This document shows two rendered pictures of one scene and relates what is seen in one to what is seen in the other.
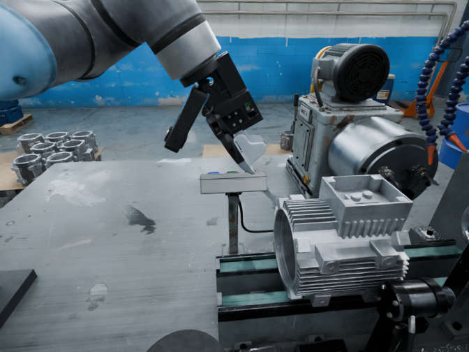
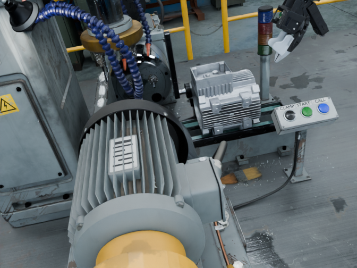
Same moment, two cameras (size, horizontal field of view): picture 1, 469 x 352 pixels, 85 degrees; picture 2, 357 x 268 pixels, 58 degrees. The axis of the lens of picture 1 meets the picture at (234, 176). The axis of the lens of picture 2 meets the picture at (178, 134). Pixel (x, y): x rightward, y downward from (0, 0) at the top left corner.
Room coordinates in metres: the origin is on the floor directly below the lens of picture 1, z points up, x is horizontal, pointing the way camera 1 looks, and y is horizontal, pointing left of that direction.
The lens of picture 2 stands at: (1.38, -0.34, 1.61)
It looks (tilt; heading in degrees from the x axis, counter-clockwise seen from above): 36 degrees down; 183
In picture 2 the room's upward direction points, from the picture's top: 10 degrees counter-clockwise
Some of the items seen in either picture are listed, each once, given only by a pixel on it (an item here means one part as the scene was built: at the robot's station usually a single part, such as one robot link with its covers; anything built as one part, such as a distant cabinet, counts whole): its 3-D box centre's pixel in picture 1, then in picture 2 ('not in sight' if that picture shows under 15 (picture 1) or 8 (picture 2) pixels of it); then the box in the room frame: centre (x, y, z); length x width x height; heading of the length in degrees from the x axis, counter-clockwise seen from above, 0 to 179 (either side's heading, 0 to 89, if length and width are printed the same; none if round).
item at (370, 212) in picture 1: (359, 204); (211, 80); (0.40, -0.24, 1.11); 0.12 x 0.11 x 0.07; 96
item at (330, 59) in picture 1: (329, 101); (175, 246); (1.05, -0.39, 1.16); 0.33 x 0.26 x 0.42; 5
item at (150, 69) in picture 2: not in sight; (139, 72); (0.09, -0.51, 1.04); 0.41 x 0.25 x 0.25; 5
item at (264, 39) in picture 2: not in sight; (264, 37); (0.07, 0.03, 1.10); 0.06 x 0.06 x 0.04
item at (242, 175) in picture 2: not in sight; (231, 178); (0.56, -0.21, 0.80); 0.21 x 0.05 x 0.01; 100
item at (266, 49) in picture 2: not in sight; (264, 47); (0.07, 0.03, 1.05); 0.06 x 0.06 x 0.04
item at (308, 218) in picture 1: (330, 243); (224, 101); (0.40, -0.20, 1.01); 0.20 x 0.19 x 0.19; 96
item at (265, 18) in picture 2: not in sight; (265, 15); (0.07, 0.03, 1.19); 0.06 x 0.06 x 0.04
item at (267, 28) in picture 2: not in sight; (265, 26); (0.07, 0.03, 1.14); 0.06 x 0.06 x 0.04
